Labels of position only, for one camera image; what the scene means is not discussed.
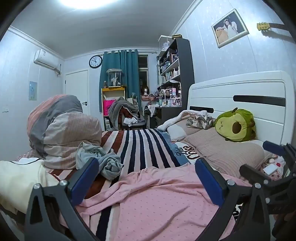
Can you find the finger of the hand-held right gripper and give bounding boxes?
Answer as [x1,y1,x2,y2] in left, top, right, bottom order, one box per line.
[263,141,296,172]
[239,164,296,193]

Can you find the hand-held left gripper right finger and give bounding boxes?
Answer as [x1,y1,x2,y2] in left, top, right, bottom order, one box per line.
[195,158,271,241]

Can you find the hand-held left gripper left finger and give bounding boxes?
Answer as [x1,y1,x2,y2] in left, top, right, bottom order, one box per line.
[24,158,100,241]

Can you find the pink dotted garment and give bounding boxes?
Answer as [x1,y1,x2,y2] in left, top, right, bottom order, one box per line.
[79,166,251,241]

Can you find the grey-blue crumpled clothes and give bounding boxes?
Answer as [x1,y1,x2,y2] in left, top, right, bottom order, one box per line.
[76,142,125,180]

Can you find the small white device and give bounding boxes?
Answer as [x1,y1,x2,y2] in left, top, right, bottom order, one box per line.
[264,163,282,176]

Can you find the taupe pillow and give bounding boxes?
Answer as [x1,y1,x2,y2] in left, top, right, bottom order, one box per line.
[184,127,265,181]

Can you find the green avocado plush toy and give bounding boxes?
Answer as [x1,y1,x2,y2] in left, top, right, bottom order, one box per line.
[214,108,256,142]

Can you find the pink grey folded duvet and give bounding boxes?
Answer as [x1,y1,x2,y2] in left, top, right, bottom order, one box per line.
[26,94,102,170]

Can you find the pale pink pillow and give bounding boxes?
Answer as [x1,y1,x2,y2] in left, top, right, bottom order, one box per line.
[167,120,202,142]

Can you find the cream cloth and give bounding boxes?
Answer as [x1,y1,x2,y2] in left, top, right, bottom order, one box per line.
[0,158,61,215]

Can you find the striped fleece blanket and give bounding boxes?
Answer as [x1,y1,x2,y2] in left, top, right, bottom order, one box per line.
[14,128,245,241]

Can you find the white bed headboard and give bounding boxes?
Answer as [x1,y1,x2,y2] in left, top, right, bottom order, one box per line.
[187,71,296,150]

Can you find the white fleece cloth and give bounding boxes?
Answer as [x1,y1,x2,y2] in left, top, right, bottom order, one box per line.
[157,110,210,131]

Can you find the dark chair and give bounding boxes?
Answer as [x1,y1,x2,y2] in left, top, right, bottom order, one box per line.
[118,109,147,131]

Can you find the pink box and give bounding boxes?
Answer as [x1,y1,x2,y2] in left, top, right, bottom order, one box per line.
[103,100,116,116]

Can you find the white door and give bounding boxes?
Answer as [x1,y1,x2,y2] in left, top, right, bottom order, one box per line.
[65,70,90,116]

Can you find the yellow storage shelf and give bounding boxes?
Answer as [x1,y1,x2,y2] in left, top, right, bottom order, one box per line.
[101,86,127,131]

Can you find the mannequin head with wig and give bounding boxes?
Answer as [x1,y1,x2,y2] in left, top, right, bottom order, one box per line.
[141,85,150,101]

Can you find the glass display case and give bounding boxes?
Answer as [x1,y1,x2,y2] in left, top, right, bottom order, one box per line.
[107,69,123,88]

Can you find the teal curtain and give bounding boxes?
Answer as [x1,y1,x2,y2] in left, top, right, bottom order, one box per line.
[99,49,141,112]

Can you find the window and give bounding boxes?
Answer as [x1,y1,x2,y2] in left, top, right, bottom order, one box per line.
[138,55,150,93]

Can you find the dark tall bookshelf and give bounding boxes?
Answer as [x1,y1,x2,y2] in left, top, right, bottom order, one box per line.
[157,38,195,107]

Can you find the yellow guitar headstock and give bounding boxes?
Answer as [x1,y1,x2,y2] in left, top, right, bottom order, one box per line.
[257,22,287,32]

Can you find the white air conditioner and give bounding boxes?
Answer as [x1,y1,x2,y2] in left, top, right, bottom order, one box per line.
[33,49,62,75]

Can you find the clear box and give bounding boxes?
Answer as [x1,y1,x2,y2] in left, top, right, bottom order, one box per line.
[159,35,173,52]

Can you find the ceiling lamp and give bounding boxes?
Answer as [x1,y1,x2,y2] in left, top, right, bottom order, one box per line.
[57,0,102,10]

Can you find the small blue wall poster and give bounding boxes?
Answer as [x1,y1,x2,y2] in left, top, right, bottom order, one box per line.
[29,81,38,101]

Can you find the black round wall clock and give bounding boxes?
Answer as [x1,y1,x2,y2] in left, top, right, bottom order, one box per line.
[89,55,102,69]

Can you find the framed wall picture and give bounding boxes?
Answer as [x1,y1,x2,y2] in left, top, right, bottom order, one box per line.
[211,9,250,49]

